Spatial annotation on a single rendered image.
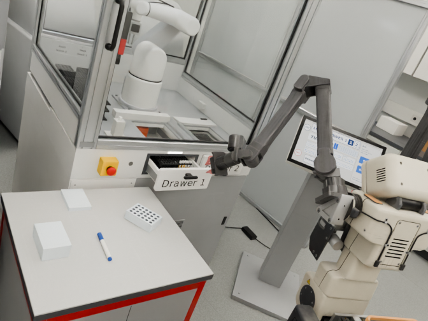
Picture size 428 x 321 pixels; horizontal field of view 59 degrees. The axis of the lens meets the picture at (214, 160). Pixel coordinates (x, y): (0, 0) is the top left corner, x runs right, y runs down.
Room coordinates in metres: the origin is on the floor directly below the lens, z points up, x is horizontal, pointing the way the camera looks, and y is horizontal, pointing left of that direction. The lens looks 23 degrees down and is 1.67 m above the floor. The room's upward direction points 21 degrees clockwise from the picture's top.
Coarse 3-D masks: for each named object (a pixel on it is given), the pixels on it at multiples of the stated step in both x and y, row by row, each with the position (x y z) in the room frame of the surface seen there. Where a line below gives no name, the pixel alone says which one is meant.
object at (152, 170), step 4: (188, 156) 1.75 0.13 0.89; (192, 160) 1.71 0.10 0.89; (148, 164) 1.55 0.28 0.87; (152, 164) 1.53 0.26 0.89; (192, 164) 1.70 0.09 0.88; (196, 164) 1.69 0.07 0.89; (148, 168) 1.54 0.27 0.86; (152, 168) 1.52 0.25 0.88; (156, 168) 1.50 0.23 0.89; (148, 172) 1.53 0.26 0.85; (152, 172) 1.51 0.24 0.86; (156, 172) 1.49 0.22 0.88; (152, 176) 1.50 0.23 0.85; (156, 176) 1.48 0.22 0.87
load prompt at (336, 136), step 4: (316, 124) 2.20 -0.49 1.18; (312, 128) 2.18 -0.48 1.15; (316, 128) 2.19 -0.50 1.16; (316, 132) 2.17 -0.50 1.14; (332, 132) 2.19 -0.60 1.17; (336, 132) 2.19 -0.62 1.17; (332, 136) 2.17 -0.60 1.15; (336, 136) 2.18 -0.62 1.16; (340, 136) 2.18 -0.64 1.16; (344, 136) 2.18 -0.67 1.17; (336, 140) 2.16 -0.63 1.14; (340, 140) 2.17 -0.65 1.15; (344, 140) 2.17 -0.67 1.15; (348, 140) 2.17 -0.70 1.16; (352, 140) 2.18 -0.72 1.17; (356, 140) 2.18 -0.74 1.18; (348, 144) 2.16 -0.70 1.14; (352, 144) 2.16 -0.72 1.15; (356, 144) 2.17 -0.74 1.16; (360, 144) 2.17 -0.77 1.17; (356, 148) 2.15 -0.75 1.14
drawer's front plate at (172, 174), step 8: (160, 168) 1.45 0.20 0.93; (168, 168) 1.47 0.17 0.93; (176, 168) 1.50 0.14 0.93; (184, 168) 1.53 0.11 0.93; (192, 168) 1.56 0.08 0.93; (200, 168) 1.59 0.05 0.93; (208, 168) 1.62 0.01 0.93; (160, 176) 1.44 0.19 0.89; (168, 176) 1.47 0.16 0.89; (176, 176) 1.50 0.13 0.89; (200, 176) 1.59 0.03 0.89; (208, 176) 1.62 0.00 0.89; (160, 184) 1.45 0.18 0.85; (168, 184) 1.48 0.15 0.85; (176, 184) 1.51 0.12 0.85; (192, 184) 1.57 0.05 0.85; (200, 184) 1.60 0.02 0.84
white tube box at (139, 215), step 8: (136, 208) 1.29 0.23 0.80; (144, 208) 1.31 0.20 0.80; (128, 216) 1.25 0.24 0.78; (136, 216) 1.24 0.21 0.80; (144, 216) 1.27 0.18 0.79; (152, 216) 1.28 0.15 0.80; (160, 216) 1.30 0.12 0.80; (136, 224) 1.24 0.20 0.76; (144, 224) 1.23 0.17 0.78; (152, 224) 1.23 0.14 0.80
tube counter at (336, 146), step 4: (336, 144) 2.15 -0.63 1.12; (336, 148) 2.13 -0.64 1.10; (340, 148) 2.13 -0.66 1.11; (344, 148) 2.14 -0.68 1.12; (348, 148) 2.14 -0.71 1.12; (344, 152) 2.12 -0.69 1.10; (348, 152) 2.13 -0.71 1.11; (352, 152) 2.13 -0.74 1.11; (356, 152) 2.13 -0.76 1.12; (352, 156) 2.12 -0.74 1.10; (356, 156) 2.12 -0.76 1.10
